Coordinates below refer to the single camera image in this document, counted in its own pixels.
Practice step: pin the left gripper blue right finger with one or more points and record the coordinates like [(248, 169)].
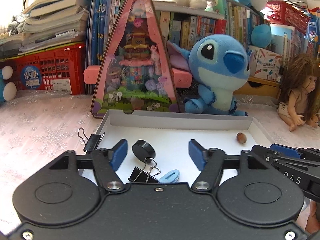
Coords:
[(209, 162)]

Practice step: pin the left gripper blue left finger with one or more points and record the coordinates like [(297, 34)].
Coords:
[(106, 162)]

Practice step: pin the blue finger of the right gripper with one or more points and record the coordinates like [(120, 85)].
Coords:
[(264, 153), (286, 150)]

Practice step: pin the brown walnut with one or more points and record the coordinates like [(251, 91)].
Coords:
[(241, 138)]

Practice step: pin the black round lid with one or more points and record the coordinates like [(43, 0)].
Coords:
[(142, 150)]

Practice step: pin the blue hair clip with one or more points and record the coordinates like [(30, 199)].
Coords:
[(170, 177)]

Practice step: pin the black binder clip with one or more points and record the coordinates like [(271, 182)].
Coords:
[(147, 174), (92, 142)]

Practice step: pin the person right hand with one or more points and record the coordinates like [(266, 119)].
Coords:
[(312, 225)]

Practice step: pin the black binder clip on tray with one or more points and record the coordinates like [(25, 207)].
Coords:
[(92, 142)]

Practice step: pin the white cardboard tray box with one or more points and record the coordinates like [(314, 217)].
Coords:
[(169, 134)]

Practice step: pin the brown haired baby doll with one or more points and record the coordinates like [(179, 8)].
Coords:
[(298, 92)]

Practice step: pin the wooden drawer box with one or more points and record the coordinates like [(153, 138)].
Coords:
[(259, 87)]

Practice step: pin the pink snowflake tablecloth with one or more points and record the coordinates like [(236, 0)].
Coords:
[(38, 126)]

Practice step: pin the white pencil print box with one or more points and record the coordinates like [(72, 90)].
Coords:
[(264, 64)]

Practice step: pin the pink triangular miniature house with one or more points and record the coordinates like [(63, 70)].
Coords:
[(135, 73)]

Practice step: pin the Stitch blue plush toy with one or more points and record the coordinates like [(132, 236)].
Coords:
[(220, 64)]

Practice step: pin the red plastic crate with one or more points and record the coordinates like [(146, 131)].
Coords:
[(59, 68)]

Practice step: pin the Doraemon plush toy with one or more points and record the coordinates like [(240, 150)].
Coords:
[(8, 89)]

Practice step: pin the red plastic basket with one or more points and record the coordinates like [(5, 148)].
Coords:
[(283, 13)]

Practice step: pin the row of shelf books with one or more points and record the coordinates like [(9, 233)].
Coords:
[(102, 19)]

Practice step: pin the stack of books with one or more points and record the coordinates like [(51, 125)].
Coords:
[(44, 24)]

